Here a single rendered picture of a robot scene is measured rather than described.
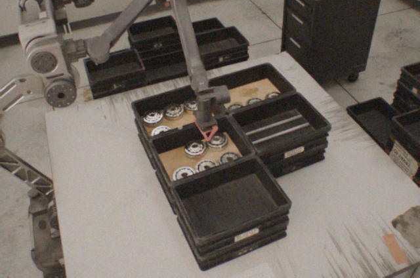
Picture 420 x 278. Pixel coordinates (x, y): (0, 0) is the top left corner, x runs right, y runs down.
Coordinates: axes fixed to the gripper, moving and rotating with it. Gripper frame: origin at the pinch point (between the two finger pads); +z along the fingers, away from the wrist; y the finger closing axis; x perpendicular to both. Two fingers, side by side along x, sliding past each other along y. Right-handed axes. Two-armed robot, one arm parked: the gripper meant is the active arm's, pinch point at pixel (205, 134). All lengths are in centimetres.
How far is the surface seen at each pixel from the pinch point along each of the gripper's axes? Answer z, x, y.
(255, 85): 23, -50, 47
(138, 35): 59, -20, 192
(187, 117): 23.8, -5.9, 38.8
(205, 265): 33, 17, -37
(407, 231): 34, -68, -58
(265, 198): 22.9, -16.5, -24.1
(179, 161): 23.8, 8.5, 11.6
